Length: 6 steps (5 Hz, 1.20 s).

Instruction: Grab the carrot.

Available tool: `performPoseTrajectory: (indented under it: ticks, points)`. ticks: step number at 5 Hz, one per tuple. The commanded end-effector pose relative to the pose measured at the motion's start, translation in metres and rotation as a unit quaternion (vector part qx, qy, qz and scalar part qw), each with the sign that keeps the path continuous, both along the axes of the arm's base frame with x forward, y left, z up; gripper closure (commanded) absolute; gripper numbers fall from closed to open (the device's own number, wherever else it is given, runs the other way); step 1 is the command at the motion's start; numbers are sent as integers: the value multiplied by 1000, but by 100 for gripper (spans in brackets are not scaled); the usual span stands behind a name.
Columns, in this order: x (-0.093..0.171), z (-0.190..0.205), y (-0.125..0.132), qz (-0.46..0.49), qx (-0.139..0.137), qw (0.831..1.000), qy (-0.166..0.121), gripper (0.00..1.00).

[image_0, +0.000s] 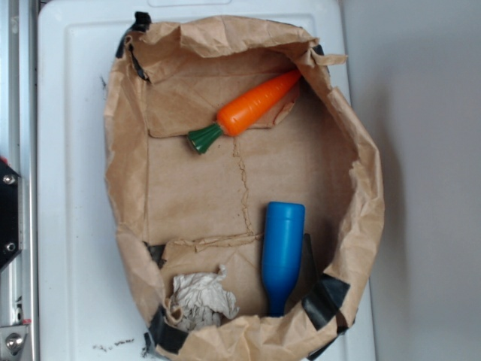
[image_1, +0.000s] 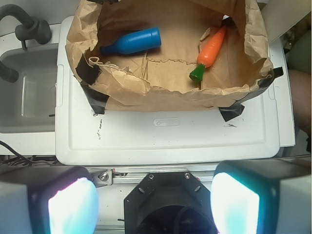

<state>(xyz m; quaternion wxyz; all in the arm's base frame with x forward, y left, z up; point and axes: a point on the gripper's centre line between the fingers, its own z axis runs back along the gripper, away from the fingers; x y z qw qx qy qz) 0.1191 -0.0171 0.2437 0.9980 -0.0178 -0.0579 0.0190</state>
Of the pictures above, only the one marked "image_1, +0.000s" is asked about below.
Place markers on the grey sink basin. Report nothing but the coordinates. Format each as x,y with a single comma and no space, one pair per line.
28,105

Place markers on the dark grey faucet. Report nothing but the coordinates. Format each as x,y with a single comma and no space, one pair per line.
29,27

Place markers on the orange toy carrot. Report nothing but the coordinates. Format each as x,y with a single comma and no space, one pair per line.
208,54

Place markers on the brown paper bag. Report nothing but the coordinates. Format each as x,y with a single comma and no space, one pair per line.
158,79

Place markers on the black tape strip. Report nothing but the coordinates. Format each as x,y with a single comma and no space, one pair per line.
89,74

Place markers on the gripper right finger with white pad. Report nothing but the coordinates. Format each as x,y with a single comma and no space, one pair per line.
263,196

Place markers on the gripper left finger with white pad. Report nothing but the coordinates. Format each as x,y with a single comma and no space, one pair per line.
47,200

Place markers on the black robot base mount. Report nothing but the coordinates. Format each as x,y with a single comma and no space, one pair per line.
169,205

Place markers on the aluminium frame rail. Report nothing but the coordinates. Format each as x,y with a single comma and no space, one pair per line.
115,175

